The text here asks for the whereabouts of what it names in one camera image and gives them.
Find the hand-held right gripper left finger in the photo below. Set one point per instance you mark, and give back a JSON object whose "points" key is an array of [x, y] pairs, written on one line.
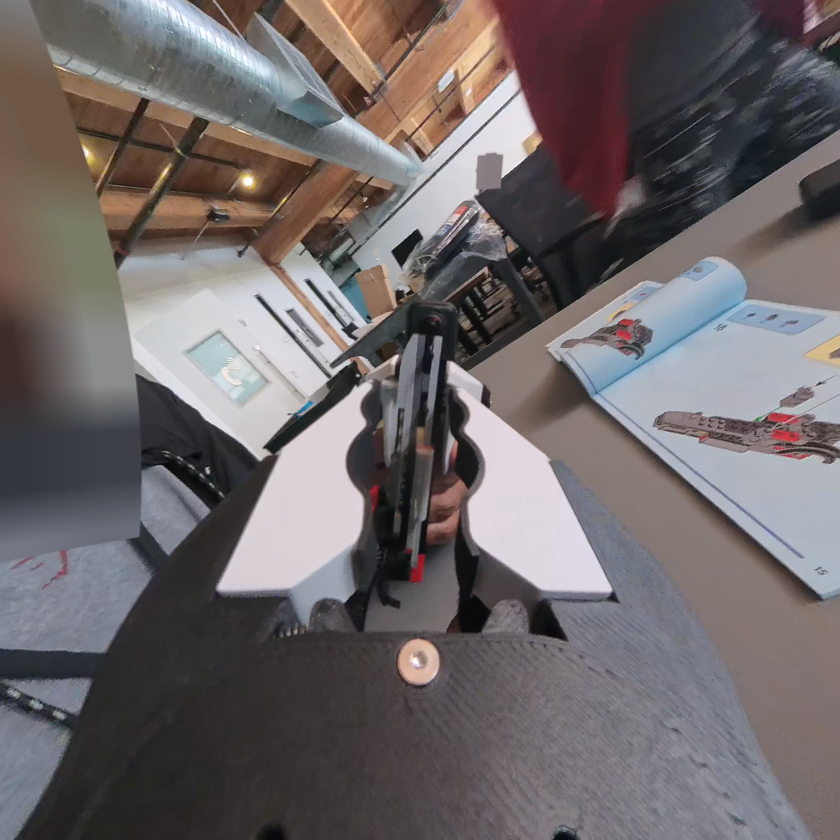
{"points": [[295, 518]]}

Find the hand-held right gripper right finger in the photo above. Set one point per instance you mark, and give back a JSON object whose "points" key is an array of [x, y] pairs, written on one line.
{"points": [[538, 525]]}

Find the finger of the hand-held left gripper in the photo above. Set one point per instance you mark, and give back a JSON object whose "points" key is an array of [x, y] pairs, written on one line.
{"points": [[384, 371], [472, 384]]}

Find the grey brick model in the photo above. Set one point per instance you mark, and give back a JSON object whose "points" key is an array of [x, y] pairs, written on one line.
{"points": [[410, 426]]}

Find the grey desk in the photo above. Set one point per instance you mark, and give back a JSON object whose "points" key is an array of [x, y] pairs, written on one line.
{"points": [[722, 656]]}

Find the person's left hand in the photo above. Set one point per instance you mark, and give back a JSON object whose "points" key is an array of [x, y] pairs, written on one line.
{"points": [[446, 505]]}

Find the cardboard box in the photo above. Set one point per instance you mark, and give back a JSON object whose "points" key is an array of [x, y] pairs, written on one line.
{"points": [[375, 289]]}

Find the black computer monitor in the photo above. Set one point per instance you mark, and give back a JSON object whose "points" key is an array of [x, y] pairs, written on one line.
{"points": [[407, 248]]}

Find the black low table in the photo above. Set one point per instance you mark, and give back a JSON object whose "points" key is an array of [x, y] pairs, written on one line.
{"points": [[315, 407]]}

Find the clear plastic wrapped bundle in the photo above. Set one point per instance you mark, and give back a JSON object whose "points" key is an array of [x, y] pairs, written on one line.
{"points": [[459, 236]]}

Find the person's black jacket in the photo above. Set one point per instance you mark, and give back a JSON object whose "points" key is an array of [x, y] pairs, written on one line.
{"points": [[190, 420]]}

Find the brick instruction booklet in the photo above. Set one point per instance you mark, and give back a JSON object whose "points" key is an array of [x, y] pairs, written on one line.
{"points": [[722, 512]]}

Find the person's grey shirt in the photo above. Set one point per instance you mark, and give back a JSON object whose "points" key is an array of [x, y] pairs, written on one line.
{"points": [[65, 610]]}

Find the black power bank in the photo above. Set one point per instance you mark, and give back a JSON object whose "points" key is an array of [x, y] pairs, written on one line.
{"points": [[820, 193]]}

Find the silver ventilation duct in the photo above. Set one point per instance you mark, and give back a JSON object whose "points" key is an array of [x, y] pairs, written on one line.
{"points": [[197, 65]]}

